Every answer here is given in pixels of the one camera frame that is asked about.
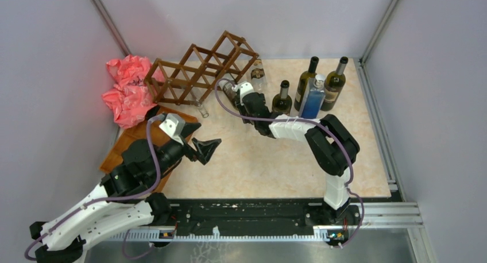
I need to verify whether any dark wine bottle back right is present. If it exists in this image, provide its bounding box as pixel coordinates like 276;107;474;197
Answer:
320;56;349;111

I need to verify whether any clear glass bottle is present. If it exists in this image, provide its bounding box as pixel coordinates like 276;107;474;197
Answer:
191;91;209;118

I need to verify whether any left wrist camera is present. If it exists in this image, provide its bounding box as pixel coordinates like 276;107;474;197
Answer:
159;113;185;145

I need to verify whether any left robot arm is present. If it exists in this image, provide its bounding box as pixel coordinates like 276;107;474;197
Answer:
24;119;221;262

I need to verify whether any pink plastic bag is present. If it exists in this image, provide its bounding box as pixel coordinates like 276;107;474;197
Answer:
102;55;156;129

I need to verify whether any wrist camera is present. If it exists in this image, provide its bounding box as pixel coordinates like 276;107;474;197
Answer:
159;113;185;145
232;81;255;103

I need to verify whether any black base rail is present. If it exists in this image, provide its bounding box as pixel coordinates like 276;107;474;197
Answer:
82;197;423;243

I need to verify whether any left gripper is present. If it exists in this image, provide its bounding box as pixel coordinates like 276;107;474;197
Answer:
148;122;222;181

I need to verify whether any dark wine bottle back left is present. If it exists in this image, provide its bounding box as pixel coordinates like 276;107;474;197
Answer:
293;56;319;111

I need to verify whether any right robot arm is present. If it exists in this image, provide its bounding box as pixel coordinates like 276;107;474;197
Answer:
233;91;360;224

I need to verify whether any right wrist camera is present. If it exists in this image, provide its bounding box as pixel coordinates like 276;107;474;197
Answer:
232;81;255;103

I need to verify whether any clear labelled liquor bottle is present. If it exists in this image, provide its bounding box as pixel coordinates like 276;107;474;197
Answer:
250;59;267;92

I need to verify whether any brown wooden wine rack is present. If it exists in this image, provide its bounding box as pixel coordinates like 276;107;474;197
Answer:
144;31;260;106

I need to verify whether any dark green wine bottle front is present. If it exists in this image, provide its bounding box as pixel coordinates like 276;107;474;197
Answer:
218;73;239;110

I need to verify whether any dark green wine bottle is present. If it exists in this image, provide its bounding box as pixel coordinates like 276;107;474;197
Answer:
218;73;239;110
272;80;292;115

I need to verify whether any blue square glass bottle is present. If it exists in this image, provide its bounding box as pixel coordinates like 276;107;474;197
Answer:
299;74;326;119

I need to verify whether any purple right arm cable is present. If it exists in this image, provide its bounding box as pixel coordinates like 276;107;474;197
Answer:
214;78;366;249

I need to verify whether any dark green wine bottle middle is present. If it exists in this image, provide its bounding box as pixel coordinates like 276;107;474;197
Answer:
272;80;292;115

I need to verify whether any wooden compartment tray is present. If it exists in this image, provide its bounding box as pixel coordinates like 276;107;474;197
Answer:
99;106;198;174

